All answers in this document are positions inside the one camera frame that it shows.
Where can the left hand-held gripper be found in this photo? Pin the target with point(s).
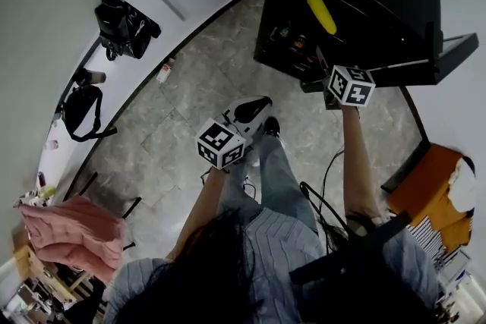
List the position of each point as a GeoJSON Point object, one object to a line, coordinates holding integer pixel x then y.
{"type": "Point", "coordinates": [220, 142]}

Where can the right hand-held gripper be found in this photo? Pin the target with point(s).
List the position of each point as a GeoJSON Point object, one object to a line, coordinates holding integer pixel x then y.
{"type": "Point", "coordinates": [351, 87]}

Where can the yellow corn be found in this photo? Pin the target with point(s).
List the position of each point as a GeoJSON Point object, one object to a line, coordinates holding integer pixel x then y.
{"type": "Point", "coordinates": [322, 13]}

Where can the person's left forearm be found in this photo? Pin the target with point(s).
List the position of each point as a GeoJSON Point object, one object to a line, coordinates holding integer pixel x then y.
{"type": "Point", "coordinates": [207, 201]}

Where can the person's right forearm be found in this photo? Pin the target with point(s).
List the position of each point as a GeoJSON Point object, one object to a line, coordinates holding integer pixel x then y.
{"type": "Point", "coordinates": [357, 163]}

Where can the black shoulder bag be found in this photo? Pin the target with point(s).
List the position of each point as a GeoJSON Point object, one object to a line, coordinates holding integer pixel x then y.
{"type": "Point", "coordinates": [81, 112]}

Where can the orange item in fridge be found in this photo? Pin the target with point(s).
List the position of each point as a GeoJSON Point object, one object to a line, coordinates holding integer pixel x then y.
{"type": "Point", "coordinates": [299, 42]}

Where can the green item in fridge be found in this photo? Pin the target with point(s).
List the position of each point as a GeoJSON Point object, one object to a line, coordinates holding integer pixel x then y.
{"type": "Point", "coordinates": [284, 30]}

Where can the person's black shoe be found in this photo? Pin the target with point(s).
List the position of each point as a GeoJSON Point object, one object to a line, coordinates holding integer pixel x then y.
{"type": "Point", "coordinates": [272, 126]}

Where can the person's blue jeans legs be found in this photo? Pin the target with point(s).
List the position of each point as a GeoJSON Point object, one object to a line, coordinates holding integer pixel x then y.
{"type": "Point", "coordinates": [279, 178]}

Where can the small white carton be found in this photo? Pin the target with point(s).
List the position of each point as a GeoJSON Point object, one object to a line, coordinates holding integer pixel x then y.
{"type": "Point", "coordinates": [165, 71]}

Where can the person's grey ribbed sweater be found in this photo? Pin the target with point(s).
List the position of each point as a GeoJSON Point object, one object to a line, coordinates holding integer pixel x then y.
{"type": "Point", "coordinates": [277, 250]}

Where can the brown paper cup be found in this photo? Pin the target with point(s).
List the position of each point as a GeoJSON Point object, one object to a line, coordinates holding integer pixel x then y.
{"type": "Point", "coordinates": [95, 76]}

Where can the black leather backpack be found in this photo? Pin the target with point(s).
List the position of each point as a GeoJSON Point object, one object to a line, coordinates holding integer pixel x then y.
{"type": "Point", "coordinates": [121, 28]}

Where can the white bench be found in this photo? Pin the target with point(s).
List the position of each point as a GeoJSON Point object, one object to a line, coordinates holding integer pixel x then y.
{"type": "Point", "coordinates": [68, 148]}

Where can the orange cloth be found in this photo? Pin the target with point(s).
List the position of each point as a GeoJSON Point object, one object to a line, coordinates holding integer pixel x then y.
{"type": "Point", "coordinates": [425, 186]}

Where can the small pink cup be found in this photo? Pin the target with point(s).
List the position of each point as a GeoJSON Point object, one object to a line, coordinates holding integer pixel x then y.
{"type": "Point", "coordinates": [52, 145]}

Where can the pink padded jacket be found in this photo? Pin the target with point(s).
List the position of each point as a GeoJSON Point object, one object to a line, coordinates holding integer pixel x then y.
{"type": "Point", "coordinates": [76, 235]}

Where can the yellow green item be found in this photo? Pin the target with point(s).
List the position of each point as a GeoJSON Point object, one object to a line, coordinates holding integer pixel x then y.
{"type": "Point", "coordinates": [48, 192]}

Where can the white plush item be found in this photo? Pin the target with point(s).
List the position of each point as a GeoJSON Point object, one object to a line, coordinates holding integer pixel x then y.
{"type": "Point", "coordinates": [464, 186]}

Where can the black white striped cloth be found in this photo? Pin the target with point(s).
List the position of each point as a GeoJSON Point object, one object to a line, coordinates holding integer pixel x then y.
{"type": "Point", "coordinates": [427, 239]}

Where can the wooden rack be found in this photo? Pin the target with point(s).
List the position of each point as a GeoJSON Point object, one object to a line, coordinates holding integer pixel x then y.
{"type": "Point", "coordinates": [41, 273]}

